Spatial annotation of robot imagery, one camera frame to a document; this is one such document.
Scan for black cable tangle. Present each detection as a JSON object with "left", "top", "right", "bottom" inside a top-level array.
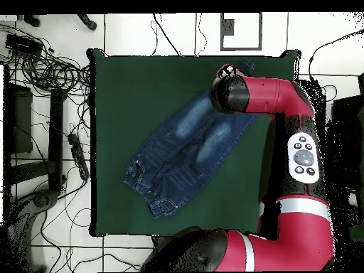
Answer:
[{"left": 0, "top": 24, "right": 92, "bottom": 96}]

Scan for black cabinet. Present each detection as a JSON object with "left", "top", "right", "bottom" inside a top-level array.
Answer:
[{"left": 326, "top": 73, "right": 364, "bottom": 188}]

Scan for black power strip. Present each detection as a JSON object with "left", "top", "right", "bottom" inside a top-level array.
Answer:
[{"left": 67, "top": 132, "right": 90, "bottom": 181}]

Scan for black electronics box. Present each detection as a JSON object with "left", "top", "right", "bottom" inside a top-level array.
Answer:
[{"left": 4, "top": 33, "right": 44, "bottom": 56}]

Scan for grey square frame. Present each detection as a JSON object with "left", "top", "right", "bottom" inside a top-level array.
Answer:
[{"left": 220, "top": 12, "right": 263, "bottom": 52}]

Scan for black stand foot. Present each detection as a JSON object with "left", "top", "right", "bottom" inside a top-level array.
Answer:
[
  {"left": 22, "top": 14, "right": 41, "bottom": 28},
  {"left": 77, "top": 14, "right": 97, "bottom": 31}
]

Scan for grey chair base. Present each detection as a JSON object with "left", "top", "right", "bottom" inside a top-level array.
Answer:
[{"left": 4, "top": 189, "right": 61, "bottom": 272}]

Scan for dark green table cloth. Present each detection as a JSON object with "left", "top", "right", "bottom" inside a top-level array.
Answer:
[{"left": 86, "top": 48, "right": 301, "bottom": 238}]

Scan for black frame stand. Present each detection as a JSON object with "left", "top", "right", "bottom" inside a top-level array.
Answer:
[{"left": 2, "top": 65, "right": 68, "bottom": 197}]

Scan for blue denim jeans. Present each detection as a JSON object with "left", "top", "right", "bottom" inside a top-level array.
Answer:
[{"left": 122, "top": 60, "right": 259, "bottom": 220}]

